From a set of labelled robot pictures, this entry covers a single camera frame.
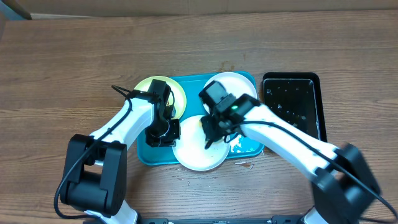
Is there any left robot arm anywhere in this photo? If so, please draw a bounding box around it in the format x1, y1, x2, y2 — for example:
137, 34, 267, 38
53, 88, 180, 223

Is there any white plate with sauce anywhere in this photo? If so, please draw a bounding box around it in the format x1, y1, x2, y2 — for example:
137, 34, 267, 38
204, 72, 258, 112

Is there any yellow plate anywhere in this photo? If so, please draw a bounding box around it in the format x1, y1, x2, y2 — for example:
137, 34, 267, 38
134, 76, 187, 119

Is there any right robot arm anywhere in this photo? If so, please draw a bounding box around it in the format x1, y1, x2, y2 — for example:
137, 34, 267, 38
199, 92, 381, 223

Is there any white front plate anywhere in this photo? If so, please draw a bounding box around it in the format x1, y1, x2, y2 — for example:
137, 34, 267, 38
173, 115, 229, 171

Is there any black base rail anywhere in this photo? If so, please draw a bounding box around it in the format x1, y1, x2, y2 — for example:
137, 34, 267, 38
137, 215, 304, 224

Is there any black water tray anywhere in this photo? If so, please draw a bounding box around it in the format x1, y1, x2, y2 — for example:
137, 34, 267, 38
262, 72, 327, 142

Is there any yellow green sponge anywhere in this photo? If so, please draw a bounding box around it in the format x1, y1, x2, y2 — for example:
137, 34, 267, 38
198, 119, 203, 129

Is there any teal plastic tray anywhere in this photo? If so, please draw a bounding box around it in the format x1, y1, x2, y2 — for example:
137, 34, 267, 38
136, 73, 264, 166

